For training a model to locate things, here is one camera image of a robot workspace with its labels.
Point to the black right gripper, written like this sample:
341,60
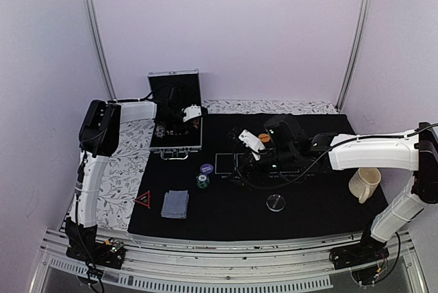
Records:
256,169

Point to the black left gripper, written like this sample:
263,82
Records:
189,118

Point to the long poker chip stack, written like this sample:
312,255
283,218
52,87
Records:
160,130

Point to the orange big blind button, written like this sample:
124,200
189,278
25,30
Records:
264,137

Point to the clear dealer button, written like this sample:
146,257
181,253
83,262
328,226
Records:
275,203

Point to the purple small blind button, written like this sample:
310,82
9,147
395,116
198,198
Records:
206,169

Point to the green poker chip pile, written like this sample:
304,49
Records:
202,181

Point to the blue patterned card deck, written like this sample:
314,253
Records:
175,205

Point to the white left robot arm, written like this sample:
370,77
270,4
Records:
99,138

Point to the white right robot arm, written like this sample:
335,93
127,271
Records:
407,160

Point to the red dice row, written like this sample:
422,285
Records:
177,133

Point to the aluminium poker chip case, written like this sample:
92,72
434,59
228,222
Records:
178,147

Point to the cream ribbed mug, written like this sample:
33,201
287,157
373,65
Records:
364,182

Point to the floral white tablecloth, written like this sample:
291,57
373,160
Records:
122,175

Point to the black poker mat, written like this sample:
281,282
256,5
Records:
317,205

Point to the red triangle all-in marker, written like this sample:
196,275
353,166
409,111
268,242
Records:
144,199

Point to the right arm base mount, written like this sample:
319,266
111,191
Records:
365,251

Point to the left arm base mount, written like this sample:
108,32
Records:
83,246

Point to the left aluminium frame post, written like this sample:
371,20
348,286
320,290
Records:
98,47

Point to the aluminium frame post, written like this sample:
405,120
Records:
98,47
364,7

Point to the right aluminium frame post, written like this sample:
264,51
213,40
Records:
364,7

